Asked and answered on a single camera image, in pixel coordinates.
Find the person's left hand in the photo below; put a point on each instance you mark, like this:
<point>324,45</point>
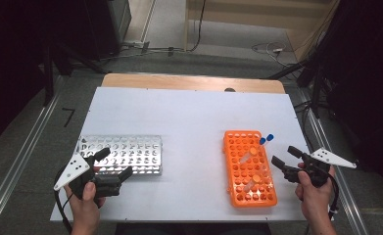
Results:
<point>86,209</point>

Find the wooden shelf unit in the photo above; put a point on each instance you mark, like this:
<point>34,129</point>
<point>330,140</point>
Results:
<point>254,19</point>

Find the black curtain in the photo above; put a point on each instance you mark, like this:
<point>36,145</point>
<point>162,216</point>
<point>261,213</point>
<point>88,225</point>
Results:
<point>12,65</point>
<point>368,81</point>

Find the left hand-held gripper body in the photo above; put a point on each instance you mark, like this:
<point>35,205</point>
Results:
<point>73,169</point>

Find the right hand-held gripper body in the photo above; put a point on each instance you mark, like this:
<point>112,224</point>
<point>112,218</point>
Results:
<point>316,169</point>

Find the person's right hand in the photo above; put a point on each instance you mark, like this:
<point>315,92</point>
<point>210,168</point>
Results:
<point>314,199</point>

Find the wooden table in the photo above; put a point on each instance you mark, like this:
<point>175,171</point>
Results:
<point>179,81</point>

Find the metal test tube rack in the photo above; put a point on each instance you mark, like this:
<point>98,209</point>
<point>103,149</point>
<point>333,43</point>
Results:
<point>136,153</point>

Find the white table board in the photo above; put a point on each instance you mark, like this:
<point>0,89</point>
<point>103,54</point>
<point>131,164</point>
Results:
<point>185,124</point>

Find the orange test tube rack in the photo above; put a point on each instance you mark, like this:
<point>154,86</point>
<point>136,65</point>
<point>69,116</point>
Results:
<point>244,199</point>

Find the black cabinet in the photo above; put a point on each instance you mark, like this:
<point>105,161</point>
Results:
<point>110,26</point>

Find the person's dark clothing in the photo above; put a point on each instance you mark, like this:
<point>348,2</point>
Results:
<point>192,229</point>

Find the metal floor rail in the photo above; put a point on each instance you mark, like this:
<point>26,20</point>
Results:
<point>22,153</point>
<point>336,169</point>

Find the black metal stand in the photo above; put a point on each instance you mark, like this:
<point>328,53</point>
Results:
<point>50,71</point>
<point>314,84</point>

